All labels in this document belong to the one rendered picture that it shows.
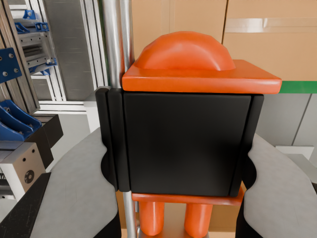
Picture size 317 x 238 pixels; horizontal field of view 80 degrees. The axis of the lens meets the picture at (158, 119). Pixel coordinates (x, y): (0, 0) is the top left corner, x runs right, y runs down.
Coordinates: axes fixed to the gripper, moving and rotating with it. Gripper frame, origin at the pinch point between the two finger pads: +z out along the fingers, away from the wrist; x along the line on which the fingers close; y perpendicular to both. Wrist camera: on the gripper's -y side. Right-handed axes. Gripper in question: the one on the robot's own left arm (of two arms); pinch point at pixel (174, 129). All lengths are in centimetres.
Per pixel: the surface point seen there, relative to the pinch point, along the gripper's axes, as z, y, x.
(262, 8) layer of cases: 67, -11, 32
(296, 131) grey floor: 121, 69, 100
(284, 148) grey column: 120, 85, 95
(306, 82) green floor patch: 121, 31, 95
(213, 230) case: 13.4, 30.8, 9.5
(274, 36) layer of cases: 67, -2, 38
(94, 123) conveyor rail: 62, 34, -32
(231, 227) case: 14.2, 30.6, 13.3
